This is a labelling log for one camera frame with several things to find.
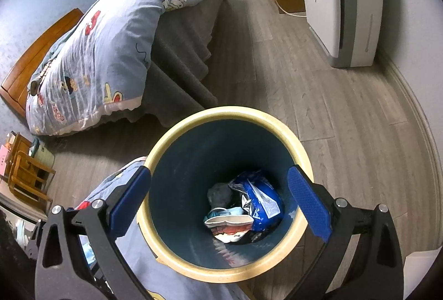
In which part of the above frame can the blue snack wrapper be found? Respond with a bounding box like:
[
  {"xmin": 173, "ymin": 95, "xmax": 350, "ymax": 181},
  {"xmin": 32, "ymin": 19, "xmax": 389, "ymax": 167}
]
[{"xmin": 229, "ymin": 171, "xmax": 284, "ymax": 232}]

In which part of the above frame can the wooden nightstand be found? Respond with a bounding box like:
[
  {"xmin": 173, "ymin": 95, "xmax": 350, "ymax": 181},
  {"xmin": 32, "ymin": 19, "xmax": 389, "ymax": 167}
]
[{"xmin": 0, "ymin": 132, "xmax": 33, "ymax": 179}]

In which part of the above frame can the pink box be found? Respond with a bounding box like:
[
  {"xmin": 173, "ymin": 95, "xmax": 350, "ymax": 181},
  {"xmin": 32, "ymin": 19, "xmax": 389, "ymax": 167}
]
[{"xmin": 0, "ymin": 144, "xmax": 10, "ymax": 176}]

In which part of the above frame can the white air purifier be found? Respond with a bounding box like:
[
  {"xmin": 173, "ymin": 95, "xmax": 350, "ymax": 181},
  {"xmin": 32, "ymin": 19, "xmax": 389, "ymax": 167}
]
[{"xmin": 291, "ymin": 0, "xmax": 384, "ymax": 69}]

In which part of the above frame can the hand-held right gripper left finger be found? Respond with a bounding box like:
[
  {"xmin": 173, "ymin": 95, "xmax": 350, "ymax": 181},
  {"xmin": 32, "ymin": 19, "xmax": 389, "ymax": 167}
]
[{"xmin": 35, "ymin": 167, "xmax": 154, "ymax": 300}]

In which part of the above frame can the grey bed skirt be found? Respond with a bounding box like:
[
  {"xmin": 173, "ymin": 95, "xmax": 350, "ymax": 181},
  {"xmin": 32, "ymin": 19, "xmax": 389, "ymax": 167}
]
[{"xmin": 125, "ymin": 0, "xmax": 227, "ymax": 124}]

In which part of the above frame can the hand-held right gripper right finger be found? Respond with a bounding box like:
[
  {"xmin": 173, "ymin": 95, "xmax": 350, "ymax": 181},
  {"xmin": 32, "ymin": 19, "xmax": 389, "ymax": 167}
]
[{"xmin": 287, "ymin": 164, "xmax": 405, "ymax": 300}]

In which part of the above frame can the wooden chair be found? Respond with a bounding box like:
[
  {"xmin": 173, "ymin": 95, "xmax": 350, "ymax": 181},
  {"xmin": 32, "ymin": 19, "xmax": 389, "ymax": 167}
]
[{"xmin": 7, "ymin": 149, "xmax": 56, "ymax": 214}]

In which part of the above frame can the small pale waste bin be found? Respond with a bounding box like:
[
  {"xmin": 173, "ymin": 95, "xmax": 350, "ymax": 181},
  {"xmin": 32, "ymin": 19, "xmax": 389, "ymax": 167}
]
[{"xmin": 29, "ymin": 137, "xmax": 56, "ymax": 169}]

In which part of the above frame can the red white packet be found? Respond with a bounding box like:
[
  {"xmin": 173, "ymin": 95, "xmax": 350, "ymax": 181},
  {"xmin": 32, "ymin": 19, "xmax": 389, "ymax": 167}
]
[{"xmin": 204, "ymin": 215, "xmax": 253, "ymax": 243}]

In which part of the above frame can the cartoon printed duvet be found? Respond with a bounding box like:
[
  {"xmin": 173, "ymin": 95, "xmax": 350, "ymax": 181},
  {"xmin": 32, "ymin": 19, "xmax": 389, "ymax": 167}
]
[{"xmin": 25, "ymin": 0, "xmax": 222, "ymax": 136}]

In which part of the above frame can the blue bin with yellow rim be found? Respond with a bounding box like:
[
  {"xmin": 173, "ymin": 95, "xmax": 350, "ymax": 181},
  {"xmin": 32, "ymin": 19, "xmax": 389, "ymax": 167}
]
[{"xmin": 136, "ymin": 106, "xmax": 315, "ymax": 283}]

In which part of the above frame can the blue face mask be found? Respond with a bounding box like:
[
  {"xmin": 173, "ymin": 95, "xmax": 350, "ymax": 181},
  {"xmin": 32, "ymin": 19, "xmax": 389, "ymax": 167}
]
[{"xmin": 205, "ymin": 206, "xmax": 255, "ymax": 224}]

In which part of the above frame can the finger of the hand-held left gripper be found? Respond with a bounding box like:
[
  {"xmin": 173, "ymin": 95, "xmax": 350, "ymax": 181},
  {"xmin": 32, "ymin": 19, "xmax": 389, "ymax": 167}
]
[{"xmin": 25, "ymin": 220, "xmax": 45, "ymax": 261}]

